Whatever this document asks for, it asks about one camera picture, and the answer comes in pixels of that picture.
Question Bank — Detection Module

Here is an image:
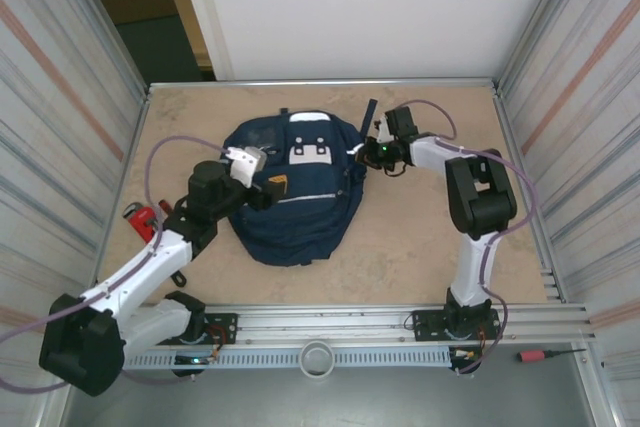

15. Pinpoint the aluminium mounting rail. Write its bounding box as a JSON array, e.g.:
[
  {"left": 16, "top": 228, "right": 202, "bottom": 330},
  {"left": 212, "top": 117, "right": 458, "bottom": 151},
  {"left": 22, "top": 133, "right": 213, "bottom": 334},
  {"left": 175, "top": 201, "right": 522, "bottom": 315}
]
[{"left": 53, "top": 300, "right": 599, "bottom": 351}]

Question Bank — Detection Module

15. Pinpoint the aluminium table edge rail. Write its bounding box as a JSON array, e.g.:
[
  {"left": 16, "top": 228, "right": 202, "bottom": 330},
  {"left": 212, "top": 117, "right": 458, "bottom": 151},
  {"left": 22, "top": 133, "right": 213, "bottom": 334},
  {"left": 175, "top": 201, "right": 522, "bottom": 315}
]
[{"left": 147, "top": 77, "right": 499, "bottom": 93}]

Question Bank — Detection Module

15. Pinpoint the grey slotted cable duct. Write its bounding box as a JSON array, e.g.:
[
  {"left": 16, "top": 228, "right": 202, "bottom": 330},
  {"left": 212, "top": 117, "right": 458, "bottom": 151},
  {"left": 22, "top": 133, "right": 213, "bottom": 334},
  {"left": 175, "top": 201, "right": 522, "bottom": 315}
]
[{"left": 73, "top": 349, "right": 451, "bottom": 372}]

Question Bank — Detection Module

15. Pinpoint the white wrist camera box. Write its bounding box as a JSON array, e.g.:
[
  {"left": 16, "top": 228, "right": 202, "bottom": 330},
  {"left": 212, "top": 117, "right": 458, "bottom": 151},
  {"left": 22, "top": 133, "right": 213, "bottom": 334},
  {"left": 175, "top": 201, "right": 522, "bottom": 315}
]
[
  {"left": 373, "top": 116, "right": 395, "bottom": 144},
  {"left": 223, "top": 145, "right": 269, "bottom": 187}
]

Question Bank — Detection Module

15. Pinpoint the red pipe wrench black handle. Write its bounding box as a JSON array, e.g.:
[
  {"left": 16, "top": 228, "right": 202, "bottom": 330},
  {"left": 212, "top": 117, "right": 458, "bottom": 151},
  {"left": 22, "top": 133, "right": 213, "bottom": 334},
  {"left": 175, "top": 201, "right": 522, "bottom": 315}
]
[{"left": 122, "top": 200, "right": 188, "bottom": 289}]

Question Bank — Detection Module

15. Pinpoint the white round pipe fitting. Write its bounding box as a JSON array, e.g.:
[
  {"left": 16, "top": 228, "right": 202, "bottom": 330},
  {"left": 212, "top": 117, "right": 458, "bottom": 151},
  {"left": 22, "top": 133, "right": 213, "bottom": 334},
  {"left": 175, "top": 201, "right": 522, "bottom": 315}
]
[{"left": 299, "top": 340, "right": 336, "bottom": 377}]

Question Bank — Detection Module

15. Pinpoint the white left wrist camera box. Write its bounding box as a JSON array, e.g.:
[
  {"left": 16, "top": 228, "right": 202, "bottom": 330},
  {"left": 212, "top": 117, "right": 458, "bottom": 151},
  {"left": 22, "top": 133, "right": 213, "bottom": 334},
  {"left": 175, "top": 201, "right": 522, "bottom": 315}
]
[{"left": 223, "top": 145, "right": 269, "bottom": 187}]

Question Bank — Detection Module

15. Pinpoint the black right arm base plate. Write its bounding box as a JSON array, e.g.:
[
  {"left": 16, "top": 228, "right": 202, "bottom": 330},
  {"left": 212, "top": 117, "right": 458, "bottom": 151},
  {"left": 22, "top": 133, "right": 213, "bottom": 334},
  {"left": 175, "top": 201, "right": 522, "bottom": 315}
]
[{"left": 410, "top": 309, "right": 502, "bottom": 344}]

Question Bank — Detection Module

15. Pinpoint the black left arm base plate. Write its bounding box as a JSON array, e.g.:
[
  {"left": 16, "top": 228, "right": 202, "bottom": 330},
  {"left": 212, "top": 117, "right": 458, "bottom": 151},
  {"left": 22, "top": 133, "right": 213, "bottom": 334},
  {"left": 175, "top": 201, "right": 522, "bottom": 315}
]
[{"left": 148, "top": 312, "right": 240, "bottom": 347}]

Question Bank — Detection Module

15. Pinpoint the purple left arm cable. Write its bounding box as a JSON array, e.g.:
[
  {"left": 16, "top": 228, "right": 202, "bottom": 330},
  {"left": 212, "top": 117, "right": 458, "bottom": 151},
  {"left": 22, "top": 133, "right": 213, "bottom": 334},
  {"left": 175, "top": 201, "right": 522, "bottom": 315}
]
[{"left": 0, "top": 135, "right": 236, "bottom": 394}]

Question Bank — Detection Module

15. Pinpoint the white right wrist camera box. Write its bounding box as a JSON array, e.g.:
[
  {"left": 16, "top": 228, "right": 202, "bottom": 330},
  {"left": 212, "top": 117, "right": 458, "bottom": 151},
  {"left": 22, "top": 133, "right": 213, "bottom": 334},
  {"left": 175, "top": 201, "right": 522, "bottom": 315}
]
[{"left": 373, "top": 116, "right": 395, "bottom": 144}]

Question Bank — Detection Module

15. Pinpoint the red handled screwdriver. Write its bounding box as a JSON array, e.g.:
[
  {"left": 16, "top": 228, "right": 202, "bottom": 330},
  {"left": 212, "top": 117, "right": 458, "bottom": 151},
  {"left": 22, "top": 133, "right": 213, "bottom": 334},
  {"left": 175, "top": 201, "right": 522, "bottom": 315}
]
[{"left": 517, "top": 346, "right": 589, "bottom": 364}]

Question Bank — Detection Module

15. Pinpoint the navy blue student backpack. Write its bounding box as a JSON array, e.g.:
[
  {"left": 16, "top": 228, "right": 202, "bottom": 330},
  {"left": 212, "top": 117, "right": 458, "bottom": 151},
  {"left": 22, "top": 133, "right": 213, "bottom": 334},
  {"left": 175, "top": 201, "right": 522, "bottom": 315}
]
[{"left": 219, "top": 98, "right": 380, "bottom": 268}]

